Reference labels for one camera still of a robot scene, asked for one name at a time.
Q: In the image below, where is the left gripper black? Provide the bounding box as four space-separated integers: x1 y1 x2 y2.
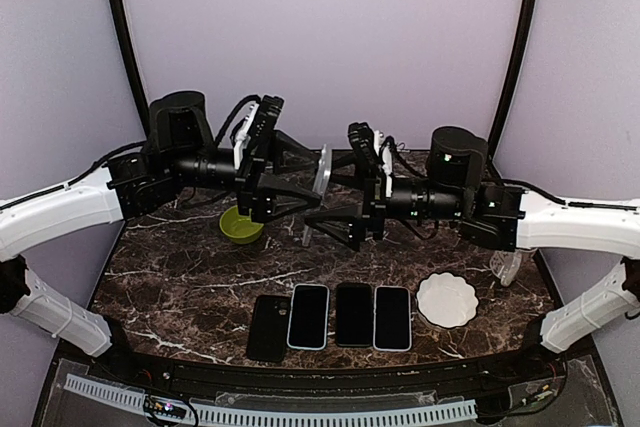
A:
167 128 326 223

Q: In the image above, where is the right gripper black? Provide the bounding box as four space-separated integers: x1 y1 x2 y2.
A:
304 150 467 251

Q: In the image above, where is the silver white phone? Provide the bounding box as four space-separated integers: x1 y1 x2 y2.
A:
302 144 332 247

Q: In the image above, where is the lavender phone case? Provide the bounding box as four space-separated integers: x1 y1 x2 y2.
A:
372 285 413 353

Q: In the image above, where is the dark purple edged phone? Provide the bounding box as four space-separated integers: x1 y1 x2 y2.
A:
288 286 327 348

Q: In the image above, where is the light blue phone case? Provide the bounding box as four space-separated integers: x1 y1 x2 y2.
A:
285 284 330 352

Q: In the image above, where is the black magsafe phone case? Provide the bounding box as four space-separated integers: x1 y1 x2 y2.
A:
246 295 290 363

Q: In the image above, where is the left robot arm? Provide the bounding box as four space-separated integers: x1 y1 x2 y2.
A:
1 90 321 383

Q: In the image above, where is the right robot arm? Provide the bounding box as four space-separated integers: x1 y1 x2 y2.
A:
305 122 639 381

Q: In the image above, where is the green bowl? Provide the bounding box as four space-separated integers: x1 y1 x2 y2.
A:
219 206 264 245

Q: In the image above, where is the white scalloped dish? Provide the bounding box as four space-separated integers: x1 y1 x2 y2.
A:
415 272 479 329

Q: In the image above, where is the patterned white mug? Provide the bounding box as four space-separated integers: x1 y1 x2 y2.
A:
489 251 522 287

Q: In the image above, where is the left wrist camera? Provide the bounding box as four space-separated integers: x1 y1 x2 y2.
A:
214 94 284 174

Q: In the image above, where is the right black frame post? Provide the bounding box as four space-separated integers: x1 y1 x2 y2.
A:
488 0 536 162

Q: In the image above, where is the black frame post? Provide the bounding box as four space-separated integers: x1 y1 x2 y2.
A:
488 0 536 162
108 0 152 154

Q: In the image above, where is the white cable duct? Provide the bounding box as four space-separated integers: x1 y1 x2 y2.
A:
63 374 478 426

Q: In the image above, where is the black front rail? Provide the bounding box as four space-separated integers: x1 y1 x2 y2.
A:
54 334 596 401

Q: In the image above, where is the left black frame post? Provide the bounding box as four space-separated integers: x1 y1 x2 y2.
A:
108 0 152 154

